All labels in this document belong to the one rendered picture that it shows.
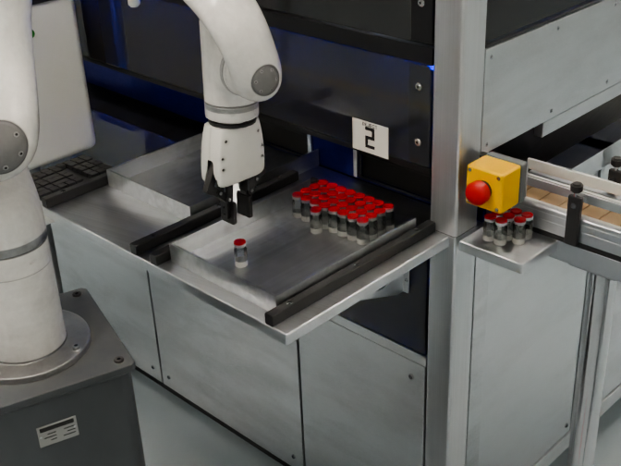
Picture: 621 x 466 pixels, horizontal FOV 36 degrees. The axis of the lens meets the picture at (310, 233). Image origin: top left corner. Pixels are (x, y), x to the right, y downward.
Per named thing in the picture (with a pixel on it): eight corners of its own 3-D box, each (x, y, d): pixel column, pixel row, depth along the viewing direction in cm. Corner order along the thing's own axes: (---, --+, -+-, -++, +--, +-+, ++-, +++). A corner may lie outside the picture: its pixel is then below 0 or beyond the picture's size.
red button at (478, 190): (475, 195, 159) (476, 174, 157) (495, 202, 157) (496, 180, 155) (462, 203, 157) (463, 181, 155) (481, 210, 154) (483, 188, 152)
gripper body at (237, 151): (240, 99, 154) (243, 163, 159) (190, 115, 147) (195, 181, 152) (272, 109, 149) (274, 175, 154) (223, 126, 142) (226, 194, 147)
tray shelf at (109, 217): (220, 137, 216) (220, 129, 215) (475, 229, 172) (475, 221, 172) (36, 211, 187) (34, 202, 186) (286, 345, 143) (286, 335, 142)
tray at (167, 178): (235, 135, 212) (233, 120, 211) (319, 165, 196) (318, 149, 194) (108, 185, 191) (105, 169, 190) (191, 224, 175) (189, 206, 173)
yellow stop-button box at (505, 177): (489, 189, 165) (491, 150, 161) (525, 201, 160) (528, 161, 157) (463, 203, 160) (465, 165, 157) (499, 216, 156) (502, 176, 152)
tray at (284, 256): (310, 194, 184) (309, 177, 182) (415, 235, 168) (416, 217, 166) (171, 261, 163) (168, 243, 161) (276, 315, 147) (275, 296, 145)
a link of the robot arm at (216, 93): (271, 103, 145) (242, 87, 152) (268, 17, 139) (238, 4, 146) (222, 113, 141) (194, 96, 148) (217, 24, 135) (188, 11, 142)
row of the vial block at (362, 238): (298, 212, 177) (298, 190, 175) (371, 242, 166) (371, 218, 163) (290, 216, 176) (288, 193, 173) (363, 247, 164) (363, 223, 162)
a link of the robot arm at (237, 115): (236, 86, 153) (237, 104, 154) (192, 99, 147) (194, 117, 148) (272, 98, 147) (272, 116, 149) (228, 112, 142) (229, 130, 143)
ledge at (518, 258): (504, 221, 175) (504, 213, 174) (566, 243, 167) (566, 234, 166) (458, 250, 166) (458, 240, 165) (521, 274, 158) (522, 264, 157)
